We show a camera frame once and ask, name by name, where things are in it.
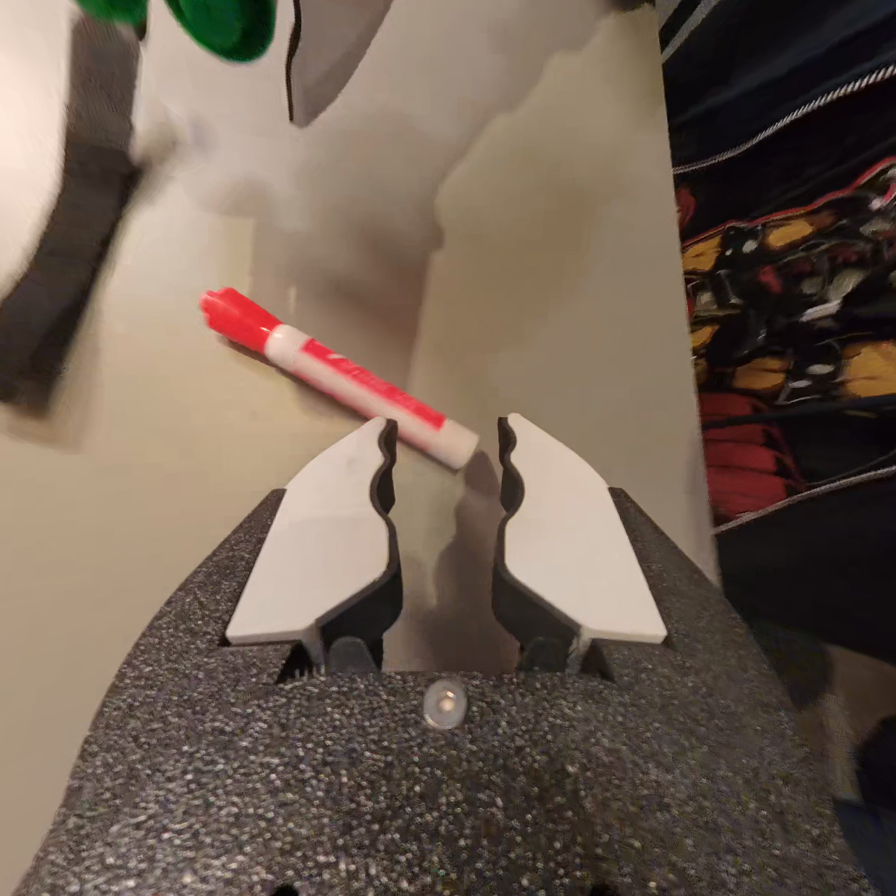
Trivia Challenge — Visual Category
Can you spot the red dry erase marker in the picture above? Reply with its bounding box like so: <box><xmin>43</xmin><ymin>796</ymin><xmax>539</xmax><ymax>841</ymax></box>
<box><xmin>198</xmin><ymin>286</ymin><xmax>483</xmax><ymax>474</ymax></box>

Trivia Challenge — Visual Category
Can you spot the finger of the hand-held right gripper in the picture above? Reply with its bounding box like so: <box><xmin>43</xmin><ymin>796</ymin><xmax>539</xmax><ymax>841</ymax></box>
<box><xmin>285</xmin><ymin>0</ymin><xmax>396</xmax><ymax>130</ymax></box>

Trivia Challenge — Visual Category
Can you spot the thin black strap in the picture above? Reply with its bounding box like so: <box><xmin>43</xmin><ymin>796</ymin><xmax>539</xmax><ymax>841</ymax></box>
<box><xmin>0</xmin><ymin>14</ymin><xmax>151</xmax><ymax>417</ymax></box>

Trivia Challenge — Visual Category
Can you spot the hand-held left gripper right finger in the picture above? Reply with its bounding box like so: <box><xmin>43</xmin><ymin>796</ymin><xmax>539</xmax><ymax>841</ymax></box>
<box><xmin>490</xmin><ymin>412</ymin><xmax>670</xmax><ymax>673</ymax></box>

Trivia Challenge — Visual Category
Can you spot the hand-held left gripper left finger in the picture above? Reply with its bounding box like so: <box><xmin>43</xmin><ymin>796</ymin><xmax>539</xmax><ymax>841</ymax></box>
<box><xmin>224</xmin><ymin>416</ymin><xmax>406</xmax><ymax>667</ymax></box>

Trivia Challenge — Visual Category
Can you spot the green dry erase marker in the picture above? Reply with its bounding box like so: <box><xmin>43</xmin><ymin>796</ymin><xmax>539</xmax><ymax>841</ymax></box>
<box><xmin>76</xmin><ymin>0</ymin><xmax>149</xmax><ymax>30</ymax></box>
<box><xmin>164</xmin><ymin>0</ymin><xmax>280</xmax><ymax>65</ymax></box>

